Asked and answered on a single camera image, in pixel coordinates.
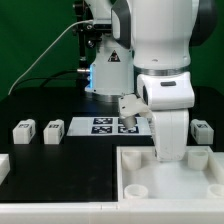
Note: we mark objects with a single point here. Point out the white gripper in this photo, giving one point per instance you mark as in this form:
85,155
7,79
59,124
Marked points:
167,100

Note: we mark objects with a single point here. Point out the white square tabletop tray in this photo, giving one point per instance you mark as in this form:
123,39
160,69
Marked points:
199,175

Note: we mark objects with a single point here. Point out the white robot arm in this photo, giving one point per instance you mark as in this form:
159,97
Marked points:
143,60

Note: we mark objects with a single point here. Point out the white sheet with markers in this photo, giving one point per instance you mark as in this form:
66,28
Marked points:
106,126

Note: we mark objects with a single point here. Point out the white block left edge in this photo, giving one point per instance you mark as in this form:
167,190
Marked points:
4,167

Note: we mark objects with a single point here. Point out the white front rail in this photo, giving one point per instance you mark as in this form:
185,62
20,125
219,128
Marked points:
206,211

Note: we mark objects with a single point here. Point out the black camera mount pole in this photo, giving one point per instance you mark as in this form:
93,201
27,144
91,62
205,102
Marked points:
82,12

